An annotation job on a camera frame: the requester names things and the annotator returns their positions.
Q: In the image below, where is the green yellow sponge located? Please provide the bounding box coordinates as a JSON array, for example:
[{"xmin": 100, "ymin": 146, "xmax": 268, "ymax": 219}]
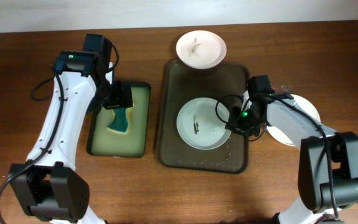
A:
[{"xmin": 106, "ymin": 107, "xmax": 132, "ymax": 135}]

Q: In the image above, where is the cream white plate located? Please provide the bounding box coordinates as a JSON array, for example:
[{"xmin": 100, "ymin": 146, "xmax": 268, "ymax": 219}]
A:
[{"xmin": 267, "ymin": 94, "xmax": 321, "ymax": 149}]

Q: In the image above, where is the grey white plate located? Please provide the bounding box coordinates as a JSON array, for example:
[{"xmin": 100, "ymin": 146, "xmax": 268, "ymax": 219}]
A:
[{"xmin": 176, "ymin": 98, "xmax": 231, "ymax": 151}]

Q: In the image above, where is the pink plate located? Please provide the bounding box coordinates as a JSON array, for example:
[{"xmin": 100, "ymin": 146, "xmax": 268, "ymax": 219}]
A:
[{"xmin": 175, "ymin": 30, "xmax": 227, "ymax": 70}]

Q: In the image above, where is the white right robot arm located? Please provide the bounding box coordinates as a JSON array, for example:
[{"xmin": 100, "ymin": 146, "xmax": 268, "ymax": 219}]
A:
[{"xmin": 225, "ymin": 75, "xmax": 358, "ymax": 224}]

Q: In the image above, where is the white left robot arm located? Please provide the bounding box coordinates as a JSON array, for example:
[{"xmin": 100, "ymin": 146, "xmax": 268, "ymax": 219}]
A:
[{"xmin": 0, "ymin": 34, "xmax": 133, "ymax": 223}]

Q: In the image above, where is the dark brown serving tray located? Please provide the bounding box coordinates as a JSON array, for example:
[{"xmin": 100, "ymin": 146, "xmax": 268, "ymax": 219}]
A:
[{"xmin": 155, "ymin": 60, "xmax": 249, "ymax": 174}]

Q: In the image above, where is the black soapy water container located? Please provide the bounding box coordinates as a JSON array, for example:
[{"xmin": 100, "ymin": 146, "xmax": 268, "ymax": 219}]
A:
[{"xmin": 86, "ymin": 82, "xmax": 151, "ymax": 157}]

